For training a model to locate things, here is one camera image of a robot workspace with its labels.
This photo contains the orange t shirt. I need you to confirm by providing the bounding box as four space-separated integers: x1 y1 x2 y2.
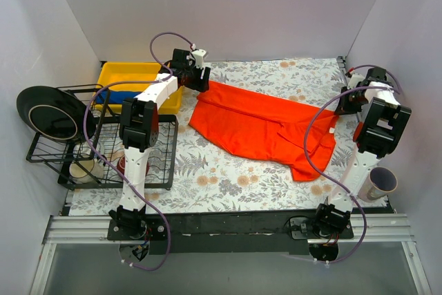
189 82 338 182

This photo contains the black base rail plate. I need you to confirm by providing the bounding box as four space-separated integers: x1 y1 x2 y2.
107 210 354 255

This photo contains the aluminium frame rail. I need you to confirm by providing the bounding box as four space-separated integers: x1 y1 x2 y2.
43 213 415 244

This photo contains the yellow plastic bin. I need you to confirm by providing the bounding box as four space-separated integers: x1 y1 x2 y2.
97 62 182 114

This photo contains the blue rolled t shirt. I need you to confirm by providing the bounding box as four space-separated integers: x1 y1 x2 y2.
95 90 140 104

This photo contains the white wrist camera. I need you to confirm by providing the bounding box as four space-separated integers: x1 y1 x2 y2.
190 44 208 69
347 70 365 90

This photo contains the floral table mat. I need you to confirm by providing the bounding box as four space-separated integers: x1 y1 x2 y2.
68 57 386 216

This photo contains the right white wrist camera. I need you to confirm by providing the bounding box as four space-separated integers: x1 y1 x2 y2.
347 70 365 90

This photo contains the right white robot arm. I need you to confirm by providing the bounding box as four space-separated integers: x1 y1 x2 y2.
312 65 412 238

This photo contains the purple ceramic mug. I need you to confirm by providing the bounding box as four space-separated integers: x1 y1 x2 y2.
358 167 398 202

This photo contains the black wire dish rack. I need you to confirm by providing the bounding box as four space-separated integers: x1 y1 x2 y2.
26 101 178 190

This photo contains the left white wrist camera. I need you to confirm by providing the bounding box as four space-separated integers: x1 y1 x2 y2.
190 44 208 69

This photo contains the cream cup in rack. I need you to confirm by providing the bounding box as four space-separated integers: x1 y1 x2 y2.
69 142 104 184

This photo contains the red bowl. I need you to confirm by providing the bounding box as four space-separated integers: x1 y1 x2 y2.
117 156 142 182

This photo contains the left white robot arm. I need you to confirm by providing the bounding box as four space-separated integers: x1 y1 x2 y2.
110 48 211 240

